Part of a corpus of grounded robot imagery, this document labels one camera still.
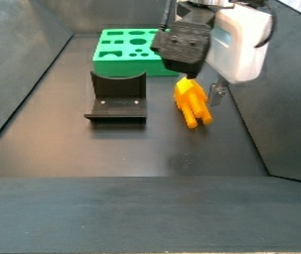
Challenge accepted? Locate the yellow three prong object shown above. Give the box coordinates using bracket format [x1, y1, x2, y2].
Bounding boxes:
[174, 77, 213, 129]

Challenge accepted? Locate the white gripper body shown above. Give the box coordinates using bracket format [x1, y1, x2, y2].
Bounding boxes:
[207, 4, 271, 83]

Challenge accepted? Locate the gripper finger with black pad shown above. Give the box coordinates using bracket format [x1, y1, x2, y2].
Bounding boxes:
[209, 77, 227, 107]

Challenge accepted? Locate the black camera cable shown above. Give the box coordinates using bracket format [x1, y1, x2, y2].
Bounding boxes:
[158, 0, 178, 33]

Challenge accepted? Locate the green shape sorting block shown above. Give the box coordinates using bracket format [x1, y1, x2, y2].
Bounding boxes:
[91, 28, 178, 77]

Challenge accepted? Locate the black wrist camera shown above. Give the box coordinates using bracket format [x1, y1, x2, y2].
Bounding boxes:
[150, 20, 211, 79]

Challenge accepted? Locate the black curved fixture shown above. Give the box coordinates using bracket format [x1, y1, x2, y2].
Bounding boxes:
[83, 71, 147, 122]

